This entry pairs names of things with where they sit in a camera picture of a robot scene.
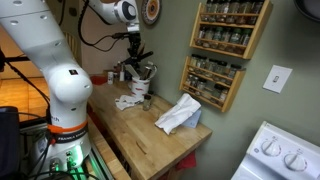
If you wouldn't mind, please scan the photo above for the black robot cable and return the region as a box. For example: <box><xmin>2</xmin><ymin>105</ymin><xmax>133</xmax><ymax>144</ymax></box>
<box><xmin>77</xmin><ymin>0</ymin><xmax>130</xmax><ymax>53</ymax></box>

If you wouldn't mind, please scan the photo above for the wooden spice rack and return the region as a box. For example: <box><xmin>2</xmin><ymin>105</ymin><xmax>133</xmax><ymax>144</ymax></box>
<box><xmin>178</xmin><ymin>54</ymin><xmax>247</xmax><ymax>113</ymax></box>
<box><xmin>188</xmin><ymin>0</ymin><xmax>274</xmax><ymax>61</ymax></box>

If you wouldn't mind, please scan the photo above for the white flat spatula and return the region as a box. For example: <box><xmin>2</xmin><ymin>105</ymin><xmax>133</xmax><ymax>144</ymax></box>
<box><xmin>123</xmin><ymin>63</ymin><xmax>141</xmax><ymax>80</ymax></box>

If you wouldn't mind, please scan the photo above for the small glass jar dark lid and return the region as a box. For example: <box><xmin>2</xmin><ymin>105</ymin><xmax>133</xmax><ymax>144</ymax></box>
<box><xmin>142</xmin><ymin>93</ymin><xmax>153</xmax><ymax>112</ymax></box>

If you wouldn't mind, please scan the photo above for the black camera stand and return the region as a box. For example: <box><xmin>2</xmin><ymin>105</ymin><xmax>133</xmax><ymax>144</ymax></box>
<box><xmin>0</xmin><ymin>48</ymin><xmax>31</xmax><ymax>73</ymax></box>

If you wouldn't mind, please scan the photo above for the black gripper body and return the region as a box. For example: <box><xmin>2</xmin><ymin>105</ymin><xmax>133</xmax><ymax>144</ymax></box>
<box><xmin>127</xmin><ymin>31</ymin><xmax>143</xmax><ymax>57</ymax></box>

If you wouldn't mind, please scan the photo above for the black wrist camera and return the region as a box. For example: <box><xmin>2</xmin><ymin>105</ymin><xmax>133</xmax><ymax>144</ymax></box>
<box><xmin>111</xmin><ymin>31</ymin><xmax>130</xmax><ymax>40</ymax></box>

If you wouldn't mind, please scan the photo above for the white cap bottle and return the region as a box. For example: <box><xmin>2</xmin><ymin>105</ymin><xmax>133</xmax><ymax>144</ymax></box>
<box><xmin>118</xmin><ymin>62</ymin><xmax>126</xmax><ymax>82</ymax></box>

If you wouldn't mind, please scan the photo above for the red silicone mat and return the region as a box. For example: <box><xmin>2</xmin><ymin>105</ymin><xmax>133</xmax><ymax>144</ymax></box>
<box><xmin>89</xmin><ymin>75</ymin><xmax>110</xmax><ymax>86</ymax></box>

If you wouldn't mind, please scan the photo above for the white crumpled cloth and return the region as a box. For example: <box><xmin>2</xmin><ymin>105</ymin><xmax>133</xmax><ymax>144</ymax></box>
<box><xmin>154</xmin><ymin>92</ymin><xmax>203</xmax><ymax>136</ymax></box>

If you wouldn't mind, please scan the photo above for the black hanging frying pan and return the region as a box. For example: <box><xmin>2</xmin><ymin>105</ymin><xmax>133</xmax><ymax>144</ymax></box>
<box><xmin>292</xmin><ymin>0</ymin><xmax>320</xmax><ymax>23</ymax></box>

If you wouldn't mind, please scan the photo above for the white printed salt shaker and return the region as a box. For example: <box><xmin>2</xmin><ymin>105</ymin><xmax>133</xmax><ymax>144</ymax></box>
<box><xmin>106</xmin><ymin>70</ymin><xmax>115</xmax><ymax>86</ymax></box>

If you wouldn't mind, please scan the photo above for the white light switch plate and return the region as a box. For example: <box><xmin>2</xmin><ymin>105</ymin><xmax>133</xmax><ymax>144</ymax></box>
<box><xmin>261</xmin><ymin>64</ymin><xmax>294</xmax><ymax>94</ymax></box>

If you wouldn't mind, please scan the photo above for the black box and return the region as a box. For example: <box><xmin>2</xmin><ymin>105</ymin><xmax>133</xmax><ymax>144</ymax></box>
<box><xmin>0</xmin><ymin>106</ymin><xmax>21</xmax><ymax>178</ymax></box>

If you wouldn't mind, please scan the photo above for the red hanging cloth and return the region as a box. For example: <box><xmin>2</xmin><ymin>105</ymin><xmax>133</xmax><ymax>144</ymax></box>
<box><xmin>174</xmin><ymin>151</ymin><xmax>198</xmax><ymax>172</ymax></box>

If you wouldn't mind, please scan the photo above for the small white rag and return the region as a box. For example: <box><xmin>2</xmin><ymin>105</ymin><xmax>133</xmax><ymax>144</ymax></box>
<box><xmin>114</xmin><ymin>94</ymin><xmax>139</xmax><ymax>111</ymax></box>

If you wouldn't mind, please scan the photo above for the white crock with orange stripes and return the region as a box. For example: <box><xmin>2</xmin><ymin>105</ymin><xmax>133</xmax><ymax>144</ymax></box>
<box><xmin>130</xmin><ymin>75</ymin><xmax>152</xmax><ymax>104</ymax></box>

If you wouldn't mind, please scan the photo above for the white stove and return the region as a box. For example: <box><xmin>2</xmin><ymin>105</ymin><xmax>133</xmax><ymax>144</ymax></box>
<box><xmin>230</xmin><ymin>120</ymin><xmax>320</xmax><ymax>180</ymax></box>

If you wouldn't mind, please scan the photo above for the white stove knob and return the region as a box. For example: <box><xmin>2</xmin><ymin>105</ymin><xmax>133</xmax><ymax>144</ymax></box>
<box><xmin>283</xmin><ymin>152</ymin><xmax>308</xmax><ymax>173</ymax></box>
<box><xmin>260</xmin><ymin>137</ymin><xmax>283</xmax><ymax>157</ymax></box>

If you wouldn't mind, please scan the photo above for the large metal whisk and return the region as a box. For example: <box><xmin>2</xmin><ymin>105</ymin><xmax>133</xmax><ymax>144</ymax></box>
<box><xmin>141</xmin><ymin>61</ymin><xmax>159</xmax><ymax>81</ymax></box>

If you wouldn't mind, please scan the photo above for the pale blue paper sheet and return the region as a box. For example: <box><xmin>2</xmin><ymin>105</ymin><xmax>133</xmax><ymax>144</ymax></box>
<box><xmin>181</xmin><ymin>109</ymin><xmax>203</xmax><ymax>130</ymax></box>

